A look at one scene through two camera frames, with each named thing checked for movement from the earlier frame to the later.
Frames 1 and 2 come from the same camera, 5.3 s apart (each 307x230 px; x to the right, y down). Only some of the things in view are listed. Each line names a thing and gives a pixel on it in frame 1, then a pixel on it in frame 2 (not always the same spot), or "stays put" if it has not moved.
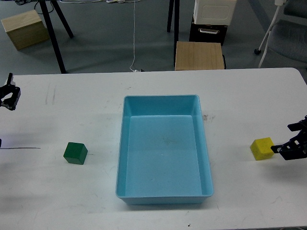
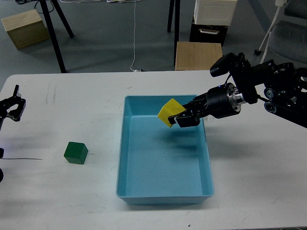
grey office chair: x=287 y=33 stays put
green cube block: x=76 y=153 stays put
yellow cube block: x=261 y=148 → x=171 y=108
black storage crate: x=205 y=33 stays put
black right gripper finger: x=301 y=126 → x=189 y=119
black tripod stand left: x=59 y=12 stays put
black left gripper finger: x=9 y=94 → x=16 y=113
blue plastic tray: x=163 y=158 stays put
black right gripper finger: x=295 y=148 → x=198 y=103
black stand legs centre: x=176 y=22 stays put
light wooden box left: x=25 y=29 stays put
